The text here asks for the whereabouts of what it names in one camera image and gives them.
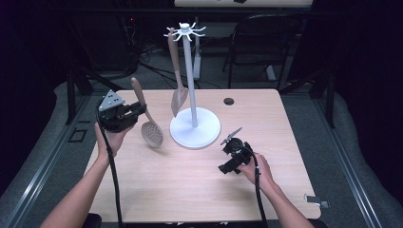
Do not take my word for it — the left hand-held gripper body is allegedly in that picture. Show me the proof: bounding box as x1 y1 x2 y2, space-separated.
96 89 140 133

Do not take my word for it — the black rounded object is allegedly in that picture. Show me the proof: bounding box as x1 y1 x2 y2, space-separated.
83 213 103 228

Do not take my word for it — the black metal stand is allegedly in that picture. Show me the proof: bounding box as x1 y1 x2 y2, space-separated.
65 67 125 126
278 67 336 129

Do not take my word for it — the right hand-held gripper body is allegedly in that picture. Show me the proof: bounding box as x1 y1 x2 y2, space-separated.
221 126 255 165

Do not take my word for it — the white utensil rack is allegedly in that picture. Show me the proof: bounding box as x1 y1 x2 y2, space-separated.
163 22 221 150

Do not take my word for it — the person's right hand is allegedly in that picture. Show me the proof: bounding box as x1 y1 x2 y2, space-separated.
238 152 277 191

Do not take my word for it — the black chair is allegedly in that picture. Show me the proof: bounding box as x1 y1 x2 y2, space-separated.
221 13 302 91

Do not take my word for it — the aluminium rail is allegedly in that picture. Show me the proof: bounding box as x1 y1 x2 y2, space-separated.
3 94 93 228
312 98 385 228

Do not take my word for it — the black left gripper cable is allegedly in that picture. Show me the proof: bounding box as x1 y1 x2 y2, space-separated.
95 104 125 228

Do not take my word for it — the beige skimmer spoon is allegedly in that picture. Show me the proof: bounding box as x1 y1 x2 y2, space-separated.
130 76 164 149

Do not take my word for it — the tangle of black floor cables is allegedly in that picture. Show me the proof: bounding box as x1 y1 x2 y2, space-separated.
120 15 222 90

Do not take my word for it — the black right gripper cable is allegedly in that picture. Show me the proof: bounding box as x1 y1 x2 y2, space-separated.
243 142 270 228

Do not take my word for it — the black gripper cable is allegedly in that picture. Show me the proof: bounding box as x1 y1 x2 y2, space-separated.
95 104 125 228
243 142 270 228

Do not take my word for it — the person's left hand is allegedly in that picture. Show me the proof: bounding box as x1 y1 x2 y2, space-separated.
94 122 136 160

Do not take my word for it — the beige solid spatula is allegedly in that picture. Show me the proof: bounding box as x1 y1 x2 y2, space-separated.
166 28 190 119

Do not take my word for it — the grey table clamp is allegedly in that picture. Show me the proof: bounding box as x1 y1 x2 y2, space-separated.
303 193 331 209

